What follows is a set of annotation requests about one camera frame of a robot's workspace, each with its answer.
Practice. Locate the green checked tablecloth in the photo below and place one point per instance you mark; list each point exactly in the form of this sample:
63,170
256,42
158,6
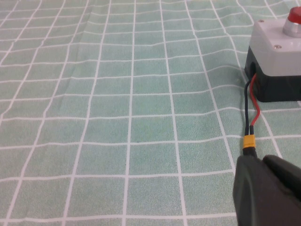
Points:
117,117

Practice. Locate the grey and black button box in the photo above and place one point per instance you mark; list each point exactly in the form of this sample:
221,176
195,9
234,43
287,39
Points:
279,70

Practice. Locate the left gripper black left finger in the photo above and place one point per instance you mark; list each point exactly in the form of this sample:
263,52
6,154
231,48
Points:
261,200

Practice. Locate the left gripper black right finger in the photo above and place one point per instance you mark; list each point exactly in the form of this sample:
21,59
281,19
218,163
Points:
287,175

